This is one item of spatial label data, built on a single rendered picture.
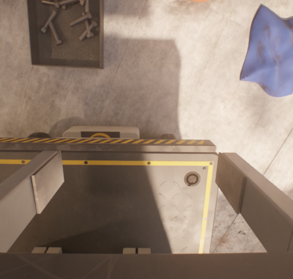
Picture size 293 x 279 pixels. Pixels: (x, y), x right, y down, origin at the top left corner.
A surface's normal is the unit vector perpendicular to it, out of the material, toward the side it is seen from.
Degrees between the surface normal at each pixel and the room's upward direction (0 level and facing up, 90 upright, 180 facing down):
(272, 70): 52
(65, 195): 0
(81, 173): 0
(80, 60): 0
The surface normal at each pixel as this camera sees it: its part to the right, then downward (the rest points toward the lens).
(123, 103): 0.02, 0.27
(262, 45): -0.65, 0.58
